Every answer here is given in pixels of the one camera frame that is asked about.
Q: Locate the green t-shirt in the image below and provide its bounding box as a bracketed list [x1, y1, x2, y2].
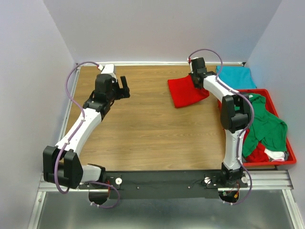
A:
[242, 93, 288, 157]

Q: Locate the red t-shirt in bin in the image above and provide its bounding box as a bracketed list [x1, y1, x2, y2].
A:
[245, 143, 270, 163]

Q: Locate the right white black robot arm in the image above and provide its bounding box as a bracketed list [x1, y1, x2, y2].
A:
[188, 57, 254, 187]

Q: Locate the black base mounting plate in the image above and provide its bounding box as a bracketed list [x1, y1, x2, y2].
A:
[85, 169, 248, 207]

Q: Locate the aluminium rail frame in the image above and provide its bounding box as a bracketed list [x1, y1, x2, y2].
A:
[29, 65, 304, 229]

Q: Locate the white t-shirt in bin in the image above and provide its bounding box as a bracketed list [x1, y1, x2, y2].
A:
[264, 148, 285, 162]

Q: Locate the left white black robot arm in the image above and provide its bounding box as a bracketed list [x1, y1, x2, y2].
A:
[43, 73, 130, 188]

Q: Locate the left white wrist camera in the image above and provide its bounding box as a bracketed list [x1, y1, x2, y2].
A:
[97, 64, 116, 79]

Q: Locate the red t-shirt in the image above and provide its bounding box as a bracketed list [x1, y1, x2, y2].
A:
[245, 143, 270, 163]
[167, 75, 210, 108]

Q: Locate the folded blue t-shirt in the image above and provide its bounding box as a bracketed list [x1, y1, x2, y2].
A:
[216, 65, 256, 90]

